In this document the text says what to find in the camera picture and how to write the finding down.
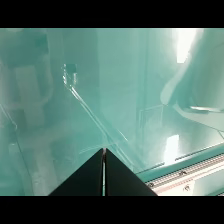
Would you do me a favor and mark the silver frame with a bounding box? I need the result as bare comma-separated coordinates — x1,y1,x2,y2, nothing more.
135,142,224,197

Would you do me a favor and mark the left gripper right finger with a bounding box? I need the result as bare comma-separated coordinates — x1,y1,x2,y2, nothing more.
104,149,158,197

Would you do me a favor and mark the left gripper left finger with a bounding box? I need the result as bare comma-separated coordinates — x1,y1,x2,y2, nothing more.
49,148,105,197

